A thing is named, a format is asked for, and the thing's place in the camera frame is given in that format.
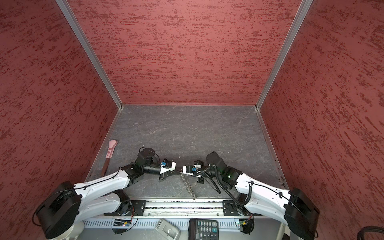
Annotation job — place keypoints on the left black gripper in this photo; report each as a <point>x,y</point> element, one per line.
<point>163,174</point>

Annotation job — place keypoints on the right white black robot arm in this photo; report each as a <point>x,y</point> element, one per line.
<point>290,207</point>

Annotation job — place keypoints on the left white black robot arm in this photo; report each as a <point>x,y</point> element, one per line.
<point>70,204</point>

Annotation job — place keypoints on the black desk calculator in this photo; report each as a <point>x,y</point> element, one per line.
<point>203,229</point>

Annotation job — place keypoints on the grey plastic device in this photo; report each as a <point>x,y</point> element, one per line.
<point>167,230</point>

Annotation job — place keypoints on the pink paw back scratcher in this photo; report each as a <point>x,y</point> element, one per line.
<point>110,151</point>

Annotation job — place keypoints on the white ceramic mug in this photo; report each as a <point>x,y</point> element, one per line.
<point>72,233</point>

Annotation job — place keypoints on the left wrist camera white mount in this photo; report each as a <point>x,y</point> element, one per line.
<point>167,166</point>

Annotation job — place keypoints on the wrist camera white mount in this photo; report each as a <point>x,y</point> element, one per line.
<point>167,166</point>
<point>197,165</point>

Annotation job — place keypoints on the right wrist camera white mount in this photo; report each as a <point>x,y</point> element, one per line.
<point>197,165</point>

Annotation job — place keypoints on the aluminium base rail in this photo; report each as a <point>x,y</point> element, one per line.
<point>183,207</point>

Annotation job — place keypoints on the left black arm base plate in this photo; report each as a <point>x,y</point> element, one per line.
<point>128,208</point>

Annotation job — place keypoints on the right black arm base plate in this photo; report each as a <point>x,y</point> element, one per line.
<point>230,208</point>

